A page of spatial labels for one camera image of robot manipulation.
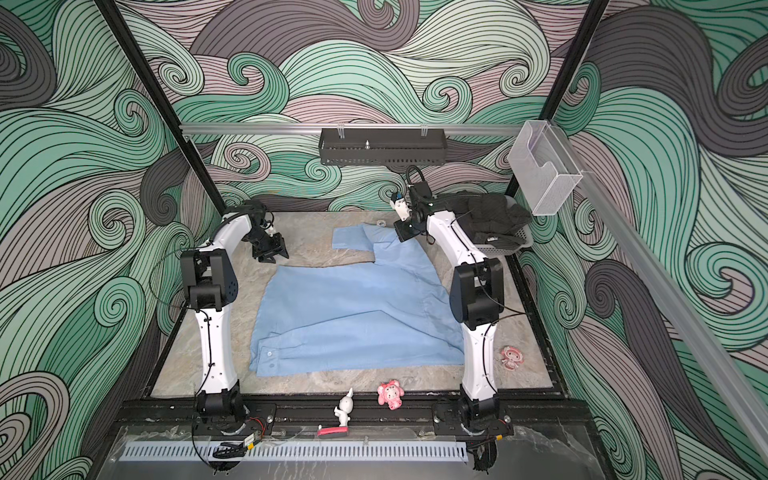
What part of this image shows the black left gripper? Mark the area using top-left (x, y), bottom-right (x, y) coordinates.
top-left (246, 230), bottom-right (289, 262)

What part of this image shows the light blue long sleeve shirt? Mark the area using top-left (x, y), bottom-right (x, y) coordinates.
top-left (249, 224), bottom-right (464, 377)

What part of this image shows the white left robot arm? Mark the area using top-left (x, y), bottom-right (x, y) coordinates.
top-left (180, 199), bottom-right (289, 423)

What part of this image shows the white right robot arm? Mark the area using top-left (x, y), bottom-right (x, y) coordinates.
top-left (390, 165), bottom-right (531, 435)

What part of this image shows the dark grey folded shirt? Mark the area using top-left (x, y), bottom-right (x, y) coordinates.
top-left (449, 190), bottom-right (534, 244)

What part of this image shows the white plastic laundry basket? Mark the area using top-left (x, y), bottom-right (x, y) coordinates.
top-left (467, 194), bottom-right (535, 256)

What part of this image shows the pink white sticker toy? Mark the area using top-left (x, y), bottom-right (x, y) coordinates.
top-left (500, 345), bottom-right (524, 371)

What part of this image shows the white figurine toy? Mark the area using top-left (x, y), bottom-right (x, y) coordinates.
top-left (334, 388), bottom-right (354, 428)

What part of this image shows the pink pig toy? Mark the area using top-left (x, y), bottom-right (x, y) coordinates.
top-left (377, 379), bottom-right (405, 410)

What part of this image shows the pink flat stick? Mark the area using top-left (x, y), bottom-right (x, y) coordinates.
top-left (317, 426), bottom-right (349, 438)

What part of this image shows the aluminium back rail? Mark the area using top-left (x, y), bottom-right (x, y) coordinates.
top-left (179, 122), bottom-right (522, 137)

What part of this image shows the aluminium rail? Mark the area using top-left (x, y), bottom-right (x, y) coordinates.
top-left (179, 122), bottom-right (522, 137)
top-left (552, 125), bottom-right (767, 460)

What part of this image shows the black perforated wall tray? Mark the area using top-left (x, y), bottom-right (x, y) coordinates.
top-left (318, 129), bottom-right (448, 167)

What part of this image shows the clear plastic wall bin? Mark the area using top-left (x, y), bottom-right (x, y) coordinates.
top-left (507, 120), bottom-right (583, 216)

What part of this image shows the black corner frame post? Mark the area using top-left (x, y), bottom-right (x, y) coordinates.
top-left (94, 0), bottom-right (227, 215)

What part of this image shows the white slotted cable duct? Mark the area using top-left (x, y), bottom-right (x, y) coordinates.
top-left (117, 440), bottom-right (469, 463)

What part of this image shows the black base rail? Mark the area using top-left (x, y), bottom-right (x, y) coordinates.
top-left (116, 392), bottom-right (591, 439)

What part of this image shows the black right corner post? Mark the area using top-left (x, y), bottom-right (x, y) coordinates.
top-left (505, 0), bottom-right (612, 199)

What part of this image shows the aluminium right rail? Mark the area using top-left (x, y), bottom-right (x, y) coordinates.
top-left (552, 125), bottom-right (767, 460)

